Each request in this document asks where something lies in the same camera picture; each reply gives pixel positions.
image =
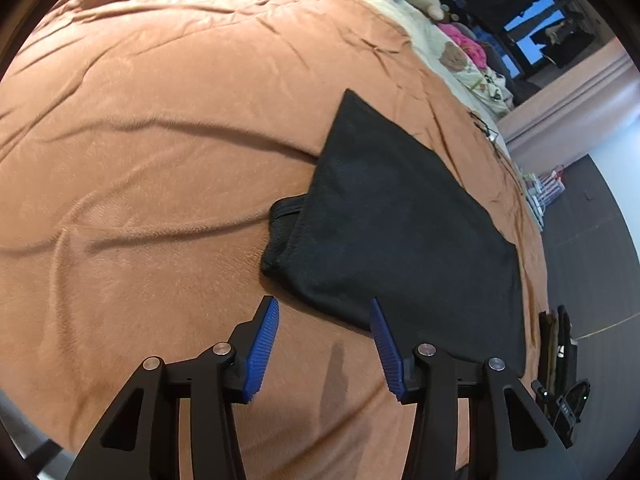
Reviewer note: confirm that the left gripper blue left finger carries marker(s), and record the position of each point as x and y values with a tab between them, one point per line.
252	342

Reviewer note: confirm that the white bedside cabinet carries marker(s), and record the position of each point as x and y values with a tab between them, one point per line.
532	191

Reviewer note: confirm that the stack of folded clothes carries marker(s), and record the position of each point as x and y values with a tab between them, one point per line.
557	365

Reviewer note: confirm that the pink plush toy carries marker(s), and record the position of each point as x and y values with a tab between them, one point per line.
468	45

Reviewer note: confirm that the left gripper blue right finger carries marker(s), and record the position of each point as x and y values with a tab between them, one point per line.
395	354

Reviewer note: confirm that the black sleeveless shirt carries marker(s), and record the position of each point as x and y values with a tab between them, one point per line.
385	220

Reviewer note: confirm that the orange brown bed blanket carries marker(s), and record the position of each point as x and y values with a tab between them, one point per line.
142	145

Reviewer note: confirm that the pink curtain right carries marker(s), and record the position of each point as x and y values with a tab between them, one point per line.
575	113

